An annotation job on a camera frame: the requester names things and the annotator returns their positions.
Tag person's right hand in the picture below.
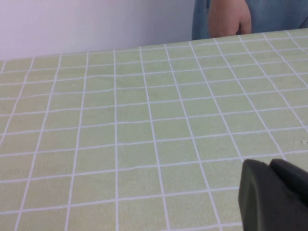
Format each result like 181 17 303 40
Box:
207 0 253 39

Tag blue denim trousers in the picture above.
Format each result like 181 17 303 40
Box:
191 0 308 40

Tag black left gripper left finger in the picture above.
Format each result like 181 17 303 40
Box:
237 158 308 231

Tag green checked tablecloth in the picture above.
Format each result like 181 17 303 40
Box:
0 28 308 231

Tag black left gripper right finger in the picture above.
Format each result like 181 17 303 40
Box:
269 158 308 194

